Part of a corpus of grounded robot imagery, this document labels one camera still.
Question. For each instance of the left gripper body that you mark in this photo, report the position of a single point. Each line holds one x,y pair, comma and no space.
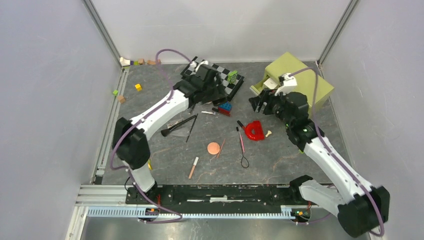
208,86

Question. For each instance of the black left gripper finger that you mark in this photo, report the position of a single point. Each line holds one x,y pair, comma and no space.
217,81
209,95

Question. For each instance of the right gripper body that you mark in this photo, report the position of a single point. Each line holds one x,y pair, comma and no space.
278,100

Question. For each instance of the white cube box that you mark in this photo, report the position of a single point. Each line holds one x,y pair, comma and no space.
270,84

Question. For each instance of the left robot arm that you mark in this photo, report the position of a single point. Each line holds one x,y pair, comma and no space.
131,136

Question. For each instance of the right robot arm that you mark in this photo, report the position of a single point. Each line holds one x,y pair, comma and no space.
359,206

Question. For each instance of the blue red toy brick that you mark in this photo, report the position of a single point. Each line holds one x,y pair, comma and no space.
225,108

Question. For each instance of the black white chessboard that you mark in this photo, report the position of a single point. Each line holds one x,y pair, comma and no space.
231,86

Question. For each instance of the small silver white tube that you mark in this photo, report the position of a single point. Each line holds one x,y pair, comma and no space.
208,112

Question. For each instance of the green toy figure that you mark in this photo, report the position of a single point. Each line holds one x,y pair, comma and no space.
232,77

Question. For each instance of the green drawer cabinet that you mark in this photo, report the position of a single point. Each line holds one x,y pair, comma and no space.
288,63

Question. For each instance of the white chess pawn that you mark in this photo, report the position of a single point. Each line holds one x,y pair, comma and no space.
268,133

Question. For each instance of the thin pink lip pencil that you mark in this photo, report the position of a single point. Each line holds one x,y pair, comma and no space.
221,148

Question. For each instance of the red toy magnet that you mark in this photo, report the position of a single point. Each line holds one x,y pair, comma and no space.
254,131

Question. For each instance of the clear plastic wrapper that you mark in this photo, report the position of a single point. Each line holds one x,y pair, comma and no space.
182,131

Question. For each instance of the round peach powder puff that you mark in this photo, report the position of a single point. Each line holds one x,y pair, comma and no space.
213,148

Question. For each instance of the large black powder brush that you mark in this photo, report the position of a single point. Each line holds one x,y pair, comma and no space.
167,131

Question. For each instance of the wooden blocks in corner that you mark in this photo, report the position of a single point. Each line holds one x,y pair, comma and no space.
127,62

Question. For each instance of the small wooden cube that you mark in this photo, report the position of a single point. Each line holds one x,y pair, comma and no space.
121,99

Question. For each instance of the yellow number toy block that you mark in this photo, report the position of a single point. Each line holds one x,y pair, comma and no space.
149,165

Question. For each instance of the small green cube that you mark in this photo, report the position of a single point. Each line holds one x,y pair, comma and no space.
115,92

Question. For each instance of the black wire loop tool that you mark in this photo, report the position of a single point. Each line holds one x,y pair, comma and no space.
244,161

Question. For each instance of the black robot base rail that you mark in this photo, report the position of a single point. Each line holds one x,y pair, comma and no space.
226,199

